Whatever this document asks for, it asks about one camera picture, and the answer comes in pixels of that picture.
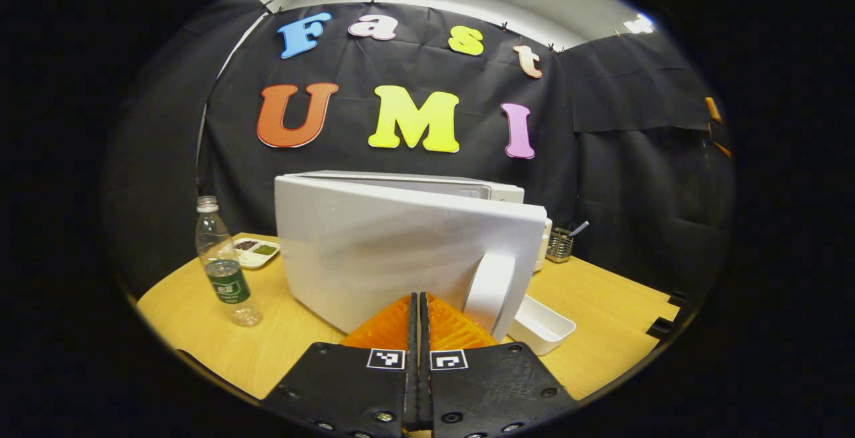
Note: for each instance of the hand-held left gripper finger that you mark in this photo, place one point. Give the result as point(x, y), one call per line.
point(425, 384)
point(411, 371)

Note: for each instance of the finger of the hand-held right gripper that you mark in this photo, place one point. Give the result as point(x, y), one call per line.
point(713, 109)

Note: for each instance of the white microwave oven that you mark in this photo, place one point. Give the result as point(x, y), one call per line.
point(374, 251)

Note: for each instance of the ceiling light panel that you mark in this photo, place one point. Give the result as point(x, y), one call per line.
point(639, 24)

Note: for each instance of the white rectangular tray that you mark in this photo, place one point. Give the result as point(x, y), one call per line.
point(544, 328)

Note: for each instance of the black backdrop cloth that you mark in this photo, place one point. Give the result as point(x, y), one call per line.
point(588, 177)

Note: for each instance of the metal spoon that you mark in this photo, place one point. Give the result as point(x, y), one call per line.
point(580, 228)

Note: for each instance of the cream toaster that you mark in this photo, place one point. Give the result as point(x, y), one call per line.
point(544, 244)

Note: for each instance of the white divided snack dish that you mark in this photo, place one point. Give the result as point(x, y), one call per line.
point(257, 254)

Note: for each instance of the clear plastic water bottle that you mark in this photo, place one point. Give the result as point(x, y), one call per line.
point(227, 278)

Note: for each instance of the black table bracket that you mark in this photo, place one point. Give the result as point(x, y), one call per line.
point(677, 299)
point(661, 328)

